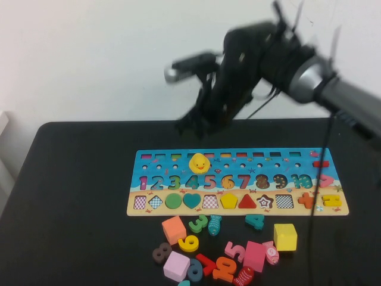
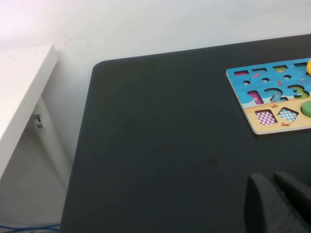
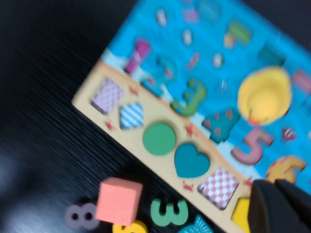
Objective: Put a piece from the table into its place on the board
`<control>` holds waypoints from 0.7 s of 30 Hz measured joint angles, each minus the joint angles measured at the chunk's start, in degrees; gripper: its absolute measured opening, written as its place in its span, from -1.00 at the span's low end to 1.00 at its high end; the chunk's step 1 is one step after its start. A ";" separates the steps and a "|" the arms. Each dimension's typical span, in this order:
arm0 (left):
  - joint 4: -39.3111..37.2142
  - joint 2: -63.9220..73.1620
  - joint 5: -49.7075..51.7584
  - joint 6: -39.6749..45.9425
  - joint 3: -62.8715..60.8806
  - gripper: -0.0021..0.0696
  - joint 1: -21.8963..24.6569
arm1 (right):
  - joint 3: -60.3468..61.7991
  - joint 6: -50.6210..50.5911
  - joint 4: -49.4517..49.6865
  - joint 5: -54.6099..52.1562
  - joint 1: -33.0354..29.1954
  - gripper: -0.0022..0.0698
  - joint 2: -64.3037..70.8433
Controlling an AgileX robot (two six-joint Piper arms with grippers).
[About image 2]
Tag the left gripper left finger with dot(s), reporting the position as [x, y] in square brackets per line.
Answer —
[262, 208]

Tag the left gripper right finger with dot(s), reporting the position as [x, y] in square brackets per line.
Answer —
[298, 208]

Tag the green circle puzzle piece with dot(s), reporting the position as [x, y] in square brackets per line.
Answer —
[306, 108]

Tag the colourful wooden puzzle board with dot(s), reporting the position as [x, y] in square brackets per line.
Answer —
[243, 102]

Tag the yellow rubber duck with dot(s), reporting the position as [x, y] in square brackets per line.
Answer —
[309, 67]

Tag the barcode sticker label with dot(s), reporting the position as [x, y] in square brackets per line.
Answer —
[39, 120]

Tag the white side table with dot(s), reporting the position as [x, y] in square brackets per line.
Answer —
[19, 85]

